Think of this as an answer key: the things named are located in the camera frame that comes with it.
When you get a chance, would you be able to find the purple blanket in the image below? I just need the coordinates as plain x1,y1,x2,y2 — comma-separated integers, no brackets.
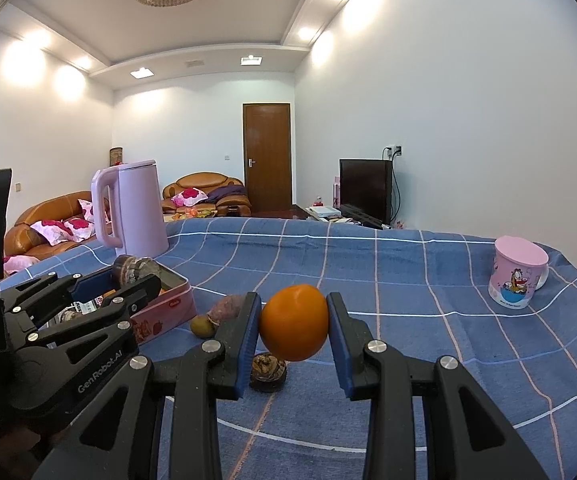
207,185,246,204

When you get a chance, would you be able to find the small green fruit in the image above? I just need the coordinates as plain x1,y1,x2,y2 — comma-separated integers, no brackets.
191,314,216,338

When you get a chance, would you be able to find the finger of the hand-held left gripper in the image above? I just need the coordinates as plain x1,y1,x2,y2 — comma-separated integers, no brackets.
0,266,115,328
25,276,162,366

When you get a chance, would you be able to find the pink cartoon mug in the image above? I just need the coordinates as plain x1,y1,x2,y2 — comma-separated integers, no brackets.
488,235,550,311

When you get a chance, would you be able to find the dark television stand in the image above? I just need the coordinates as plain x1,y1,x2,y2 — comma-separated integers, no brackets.
292,203,384,231

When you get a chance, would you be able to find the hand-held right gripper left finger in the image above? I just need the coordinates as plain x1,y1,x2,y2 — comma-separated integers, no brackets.
31,291,263,480

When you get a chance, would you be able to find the brown wooden door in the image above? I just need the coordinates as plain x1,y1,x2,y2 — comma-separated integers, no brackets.
242,103,291,211

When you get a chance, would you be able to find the coffee table with snacks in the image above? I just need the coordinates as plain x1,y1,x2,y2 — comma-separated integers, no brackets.
164,207,219,223

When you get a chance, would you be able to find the brown leather armchair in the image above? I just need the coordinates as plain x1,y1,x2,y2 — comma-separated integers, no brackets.
162,172,252,219

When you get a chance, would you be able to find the black power cable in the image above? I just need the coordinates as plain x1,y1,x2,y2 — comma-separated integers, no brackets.
388,155,400,226

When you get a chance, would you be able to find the black television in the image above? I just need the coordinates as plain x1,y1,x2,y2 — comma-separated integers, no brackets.
339,159,394,226

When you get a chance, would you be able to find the pink tin box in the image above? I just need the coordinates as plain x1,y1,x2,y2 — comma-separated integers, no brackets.
56,260,196,346

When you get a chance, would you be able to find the long brown leather sofa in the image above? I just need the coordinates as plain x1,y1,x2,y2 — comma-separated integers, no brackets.
3,191,114,277

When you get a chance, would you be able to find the orange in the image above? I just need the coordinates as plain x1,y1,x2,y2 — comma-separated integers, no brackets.
259,284,330,362

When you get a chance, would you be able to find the blue checked tablecloth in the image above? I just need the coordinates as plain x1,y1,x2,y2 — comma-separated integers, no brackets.
0,217,577,480

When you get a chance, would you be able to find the pink cloth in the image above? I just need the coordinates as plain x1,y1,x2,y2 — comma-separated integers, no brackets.
2,255,39,275

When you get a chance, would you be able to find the layered chocolate cake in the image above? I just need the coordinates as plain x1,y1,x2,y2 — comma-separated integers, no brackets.
112,255,162,288

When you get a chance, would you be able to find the swirl-topped chocolate cake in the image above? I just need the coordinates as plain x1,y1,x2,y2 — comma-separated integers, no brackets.
249,352,288,393

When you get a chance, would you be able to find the pink electric kettle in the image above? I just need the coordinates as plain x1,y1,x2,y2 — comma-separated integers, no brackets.
91,160,170,261

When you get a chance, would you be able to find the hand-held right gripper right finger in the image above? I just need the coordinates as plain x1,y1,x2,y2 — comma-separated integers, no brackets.
325,291,539,480

